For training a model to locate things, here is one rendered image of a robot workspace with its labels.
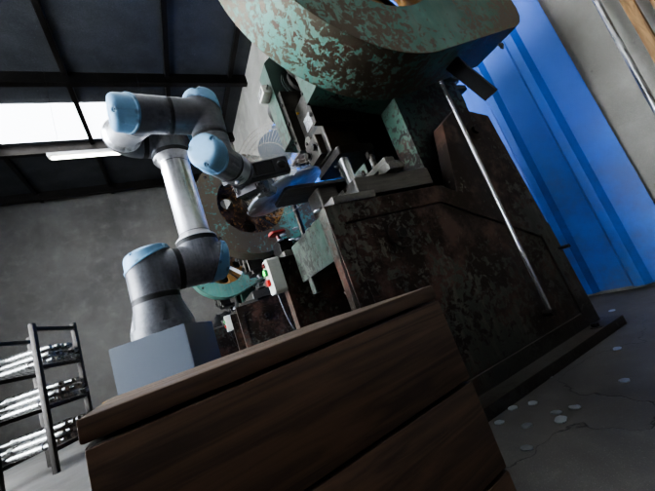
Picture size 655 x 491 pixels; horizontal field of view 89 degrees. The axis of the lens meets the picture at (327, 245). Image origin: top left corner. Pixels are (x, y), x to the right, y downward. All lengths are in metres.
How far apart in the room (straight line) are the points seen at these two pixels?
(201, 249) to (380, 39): 0.72
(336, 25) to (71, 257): 7.60
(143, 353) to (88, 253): 7.26
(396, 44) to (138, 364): 1.00
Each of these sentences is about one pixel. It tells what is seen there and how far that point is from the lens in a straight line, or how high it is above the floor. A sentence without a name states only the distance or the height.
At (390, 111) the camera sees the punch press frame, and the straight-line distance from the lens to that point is 1.36.
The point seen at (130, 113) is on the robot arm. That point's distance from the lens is 0.77.
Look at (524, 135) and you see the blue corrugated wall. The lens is 2.12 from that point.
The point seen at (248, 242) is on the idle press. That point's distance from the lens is 2.47.
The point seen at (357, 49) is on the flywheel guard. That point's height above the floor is 0.95.
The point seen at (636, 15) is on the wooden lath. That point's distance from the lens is 1.81.
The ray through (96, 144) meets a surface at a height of 4.23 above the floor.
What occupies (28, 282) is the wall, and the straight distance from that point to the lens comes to 8.21.
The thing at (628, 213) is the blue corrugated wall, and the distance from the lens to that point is 1.96.
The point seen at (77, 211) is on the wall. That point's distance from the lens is 8.47.
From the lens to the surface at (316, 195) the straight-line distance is 1.16.
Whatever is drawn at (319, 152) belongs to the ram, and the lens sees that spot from 1.24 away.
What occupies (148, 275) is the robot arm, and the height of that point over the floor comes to 0.60.
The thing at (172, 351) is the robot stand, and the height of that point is 0.40.
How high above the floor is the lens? 0.36
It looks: 11 degrees up
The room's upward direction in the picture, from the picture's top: 20 degrees counter-clockwise
